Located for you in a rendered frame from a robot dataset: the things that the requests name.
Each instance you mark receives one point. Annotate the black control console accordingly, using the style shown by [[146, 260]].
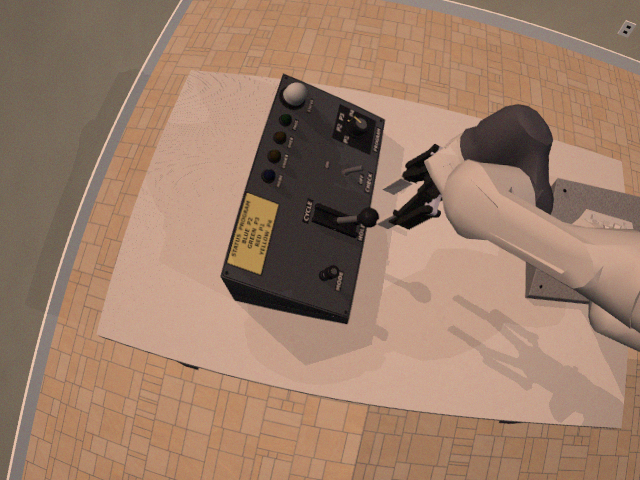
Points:
[[281, 255]]

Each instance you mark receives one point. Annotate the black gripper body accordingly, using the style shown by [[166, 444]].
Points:
[[432, 191]]

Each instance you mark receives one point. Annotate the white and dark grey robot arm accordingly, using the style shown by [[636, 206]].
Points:
[[601, 263]]

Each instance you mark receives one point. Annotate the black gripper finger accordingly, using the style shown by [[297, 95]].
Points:
[[414, 212], [415, 174]]

